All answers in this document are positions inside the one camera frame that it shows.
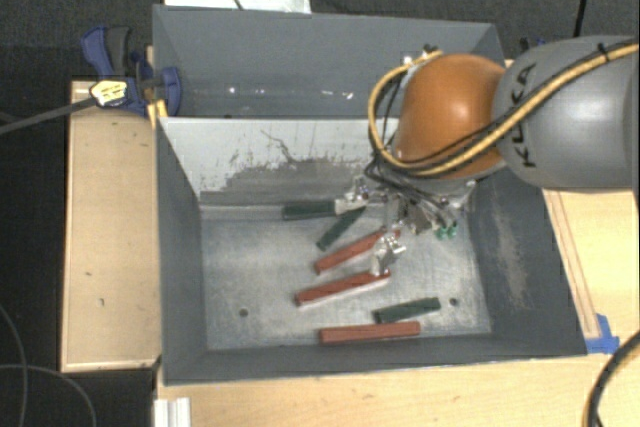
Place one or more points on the red-brown flat block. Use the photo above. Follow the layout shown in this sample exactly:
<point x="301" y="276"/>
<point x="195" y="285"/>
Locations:
<point x="345" y="255"/>
<point x="335" y="290"/>
<point x="370" y="333"/>

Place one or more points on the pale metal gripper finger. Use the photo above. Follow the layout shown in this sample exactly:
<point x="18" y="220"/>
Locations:
<point x="386" y="255"/>
<point x="357" y="197"/>

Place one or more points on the grey metal bin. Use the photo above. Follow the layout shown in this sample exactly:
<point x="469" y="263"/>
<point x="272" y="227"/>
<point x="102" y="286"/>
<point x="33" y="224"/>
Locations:
<point x="260" y="260"/>

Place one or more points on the dark green flat block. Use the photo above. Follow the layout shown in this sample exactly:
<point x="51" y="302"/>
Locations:
<point x="407" y="310"/>
<point x="337" y="230"/>
<point x="307" y="210"/>

